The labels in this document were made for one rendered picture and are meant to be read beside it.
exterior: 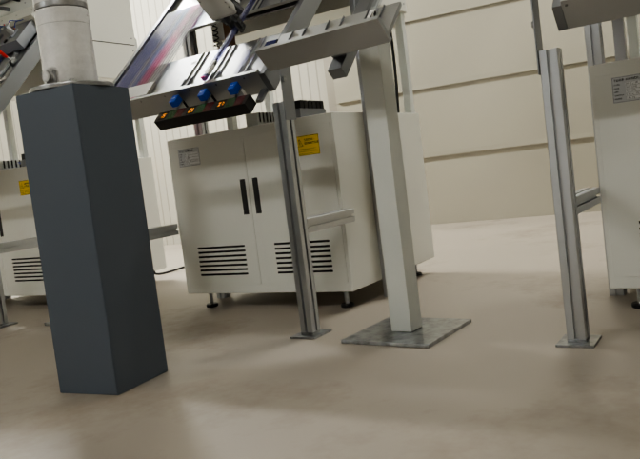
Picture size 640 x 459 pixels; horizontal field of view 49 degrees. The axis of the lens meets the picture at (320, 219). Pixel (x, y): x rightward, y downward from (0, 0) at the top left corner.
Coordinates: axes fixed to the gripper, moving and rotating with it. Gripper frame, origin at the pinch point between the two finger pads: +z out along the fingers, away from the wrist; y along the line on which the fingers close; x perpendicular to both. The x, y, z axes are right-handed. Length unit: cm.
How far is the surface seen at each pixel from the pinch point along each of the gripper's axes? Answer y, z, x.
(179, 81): 15.3, -0.4, 18.9
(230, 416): -42, -2, 116
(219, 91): -3.4, -0.1, 26.7
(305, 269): -25, 31, 67
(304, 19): -21.0, 5.3, -1.2
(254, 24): 27, 30, -37
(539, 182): -13, 256, -108
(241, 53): -5.6, 0.7, 12.3
